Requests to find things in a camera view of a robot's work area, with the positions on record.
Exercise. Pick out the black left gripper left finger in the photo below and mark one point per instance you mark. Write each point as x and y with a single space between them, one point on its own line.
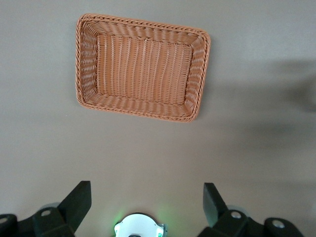
71 207

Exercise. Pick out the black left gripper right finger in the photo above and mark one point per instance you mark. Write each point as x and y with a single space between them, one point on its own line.
222 219

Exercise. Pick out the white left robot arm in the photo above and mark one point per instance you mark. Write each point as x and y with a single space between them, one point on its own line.
138 225

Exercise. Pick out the brown table mat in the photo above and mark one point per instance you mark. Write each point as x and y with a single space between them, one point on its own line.
37 148

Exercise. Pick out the brown wicker basket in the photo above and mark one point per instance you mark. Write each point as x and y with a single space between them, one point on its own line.
143 71

